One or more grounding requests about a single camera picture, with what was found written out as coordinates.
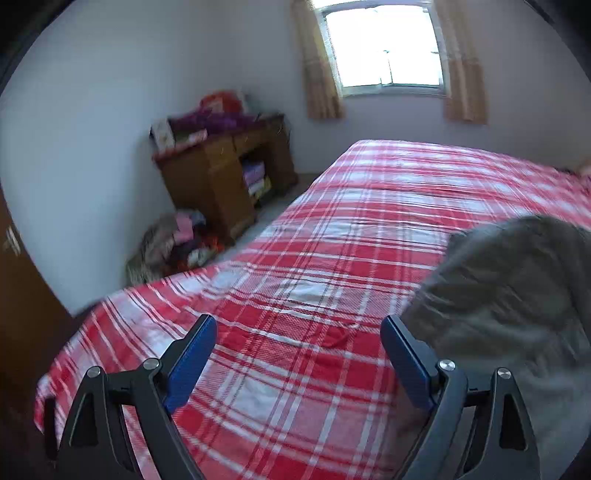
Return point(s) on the white box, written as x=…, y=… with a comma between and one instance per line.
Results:
x=162, y=134

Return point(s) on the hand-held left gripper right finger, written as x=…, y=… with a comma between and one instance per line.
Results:
x=408, y=364

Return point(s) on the bed with red plaid sheet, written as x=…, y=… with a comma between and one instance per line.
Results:
x=323, y=258

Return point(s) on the beige curtain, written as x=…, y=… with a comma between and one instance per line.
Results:
x=321, y=78
x=464, y=78

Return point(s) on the flat pink box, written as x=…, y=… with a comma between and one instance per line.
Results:
x=191, y=138

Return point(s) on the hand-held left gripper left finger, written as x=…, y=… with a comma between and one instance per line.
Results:
x=191, y=364

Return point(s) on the brown wooden door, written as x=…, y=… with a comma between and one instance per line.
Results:
x=27, y=314

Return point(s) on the pile of clothes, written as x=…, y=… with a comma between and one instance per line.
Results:
x=171, y=244

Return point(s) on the wooden desk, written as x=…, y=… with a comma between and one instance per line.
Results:
x=203, y=184

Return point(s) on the window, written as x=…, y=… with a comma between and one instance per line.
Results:
x=383, y=46

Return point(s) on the purple cloth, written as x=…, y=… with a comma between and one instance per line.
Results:
x=212, y=122

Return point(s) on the grey puffer jacket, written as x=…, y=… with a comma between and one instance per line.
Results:
x=508, y=300

